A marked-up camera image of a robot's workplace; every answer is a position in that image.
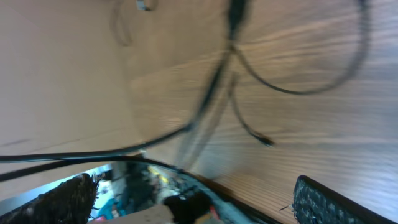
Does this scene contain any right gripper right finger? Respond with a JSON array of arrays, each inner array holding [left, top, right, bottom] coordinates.
[[292, 175, 395, 224]]

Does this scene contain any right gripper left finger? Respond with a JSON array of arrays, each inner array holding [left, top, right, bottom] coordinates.
[[1, 173, 100, 224]]

